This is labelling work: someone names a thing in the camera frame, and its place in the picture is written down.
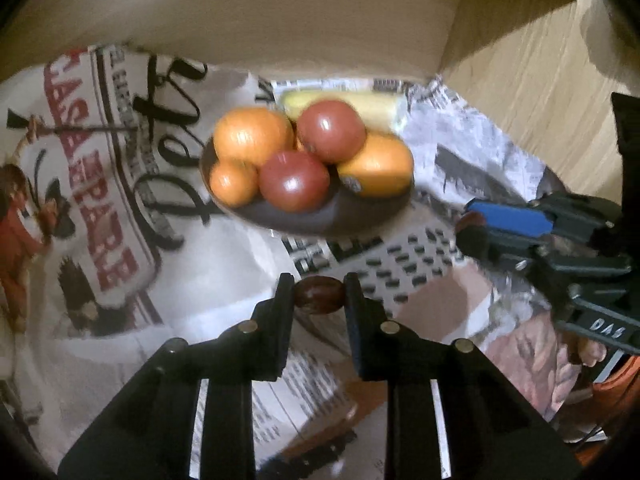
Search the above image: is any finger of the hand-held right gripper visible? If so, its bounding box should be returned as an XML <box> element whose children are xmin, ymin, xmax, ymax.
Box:
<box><xmin>457</xmin><ymin>225</ymin><xmax>633</xmax><ymax>301</ymax></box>
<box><xmin>465</xmin><ymin>195</ymin><xmax>621</xmax><ymax>246</ymax></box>

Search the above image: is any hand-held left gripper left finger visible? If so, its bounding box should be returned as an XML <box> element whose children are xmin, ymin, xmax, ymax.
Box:
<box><xmin>57</xmin><ymin>274</ymin><xmax>295</xmax><ymax>480</ymax></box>

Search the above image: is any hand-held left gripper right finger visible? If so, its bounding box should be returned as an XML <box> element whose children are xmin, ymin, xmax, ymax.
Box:
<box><xmin>345</xmin><ymin>274</ymin><xmax>583</xmax><ymax>480</ymax></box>

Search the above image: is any dark red jujube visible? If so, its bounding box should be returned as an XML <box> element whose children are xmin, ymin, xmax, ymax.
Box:
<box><xmin>457</xmin><ymin>211</ymin><xmax>486</xmax><ymax>233</ymax></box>
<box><xmin>295</xmin><ymin>277</ymin><xmax>346</xmax><ymax>316</ymax></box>

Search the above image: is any dark brown round plate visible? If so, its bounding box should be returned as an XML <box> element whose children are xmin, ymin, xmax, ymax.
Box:
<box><xmin>199</xmin><ymin>132</ymin><xmax>416</xmax><ymax>236</ymax></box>

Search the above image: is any red apple front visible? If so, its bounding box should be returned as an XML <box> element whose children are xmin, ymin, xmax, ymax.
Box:
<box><xmin>258</xmin><ymin>150</ymin><xmax>331</xmax><ymax>212</ymax></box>

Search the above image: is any red apple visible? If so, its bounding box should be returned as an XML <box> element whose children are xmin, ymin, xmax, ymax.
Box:
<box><xmin>258</xmin><ymin>150</ymin><xmax>331</xmax><ymax>212</ymax></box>
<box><xmin>296</xmin><ymin>100</ymin><xmax>367</xmax><ymax>164</ymax></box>

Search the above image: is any orange with sticker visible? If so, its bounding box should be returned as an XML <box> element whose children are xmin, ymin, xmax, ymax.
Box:
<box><xmin>336</xmin><ymin>132</ymin><xmax>416</xmax><ymax>197</ymax></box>

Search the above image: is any small mandarin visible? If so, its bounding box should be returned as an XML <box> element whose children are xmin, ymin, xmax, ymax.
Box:
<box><xmin>209</xmin><ymin>159</ymin><xmax>260</xmax><ymax>207</ymax></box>

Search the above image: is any large plain orange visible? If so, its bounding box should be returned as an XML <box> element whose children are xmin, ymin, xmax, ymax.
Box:
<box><xmin>213</xmin><ymin>106</ymin><xmax>295</xmax><ymax>168</ymax></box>

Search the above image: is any red apple back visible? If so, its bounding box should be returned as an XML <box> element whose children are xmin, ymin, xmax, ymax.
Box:
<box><xmin>296</xmin><ymin>100</ymin><xmax>367</xmax><ymax>164</ymax></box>

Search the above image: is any person's right hand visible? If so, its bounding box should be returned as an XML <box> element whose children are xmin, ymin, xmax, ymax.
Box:
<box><xmin>575</xmin><ymin>342</ymin><xmax>603</xmax><ymax>367</ymax></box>

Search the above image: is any orange cloth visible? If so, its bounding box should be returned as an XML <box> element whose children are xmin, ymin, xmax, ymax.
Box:
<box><xmin>570</xmin><ymin>355</ymin><xmax>640</xmax><ymax>466</ymax></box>

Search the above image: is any newspaper print table cover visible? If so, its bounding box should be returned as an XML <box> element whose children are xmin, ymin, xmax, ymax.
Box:
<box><xmin>0</xmin><ymin>45</ymin><xmax>601</xmax><ymax>480</ymax></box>

